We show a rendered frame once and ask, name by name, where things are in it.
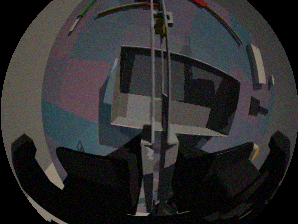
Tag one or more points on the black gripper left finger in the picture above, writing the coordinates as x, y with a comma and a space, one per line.
121, 170

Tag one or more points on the beige short cylinder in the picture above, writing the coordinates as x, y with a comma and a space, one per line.
271, 79

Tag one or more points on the spatula with tan handle and red head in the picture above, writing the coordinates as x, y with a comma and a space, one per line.
203, 4

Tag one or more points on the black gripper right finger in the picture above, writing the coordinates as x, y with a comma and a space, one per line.
194, 168

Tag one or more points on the cream cylinder with orange lid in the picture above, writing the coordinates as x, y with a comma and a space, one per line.
254, 152

